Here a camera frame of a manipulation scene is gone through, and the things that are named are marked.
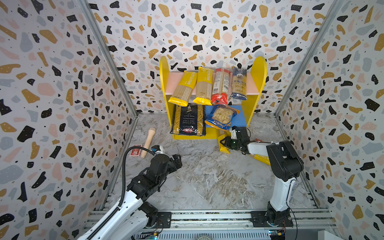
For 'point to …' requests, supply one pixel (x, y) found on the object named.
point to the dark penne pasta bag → (190, 120)
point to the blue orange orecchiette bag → (221, 116)
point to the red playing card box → (135, 152)
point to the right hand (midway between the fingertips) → (220, 138)
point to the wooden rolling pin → (151, 132)
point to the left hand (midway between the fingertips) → (175, 157)
